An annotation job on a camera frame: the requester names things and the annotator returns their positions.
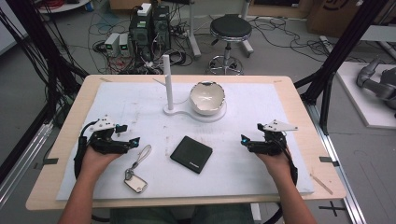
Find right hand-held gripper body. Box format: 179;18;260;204
247;119;299;157

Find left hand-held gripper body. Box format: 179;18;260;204
87;114;133;156

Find person's left hand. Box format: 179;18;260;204
79;145;123;176

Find person's right hand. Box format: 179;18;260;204
254;148;296;186

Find black square wallet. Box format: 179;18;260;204
169;135;214;175

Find white ceramic bowl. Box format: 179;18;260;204
189;80;226;117

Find black tape strip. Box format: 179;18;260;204
318;156;341;168
33;158;60;171

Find white table mat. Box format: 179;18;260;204
55;81;316;202

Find grey power supply unit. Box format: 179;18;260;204
104;32;121;58
118;33;131;57

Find person's green trousers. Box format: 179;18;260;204
109;203;256;224

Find black computer tower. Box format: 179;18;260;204
151;5;172;52
128;12;153;63

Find black round stool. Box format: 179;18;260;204
206;13;254;77

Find white floor platform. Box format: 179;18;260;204
335;61;396;130

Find white metal table leg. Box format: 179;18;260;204
186;0;203;60

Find white box device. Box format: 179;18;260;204
136;2;152;18

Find cardboard box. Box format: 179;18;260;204
305;0;375;39

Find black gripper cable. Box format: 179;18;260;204
275;132;299;188
73;120;100;181

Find metal key tag with strap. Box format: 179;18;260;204
123;144;153;195

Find white stand with post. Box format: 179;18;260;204
152;54;228;124

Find black cable bundle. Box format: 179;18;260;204
248;15;368;64

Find black metal frame post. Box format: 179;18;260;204
0;0;90;185
293;0;396;135

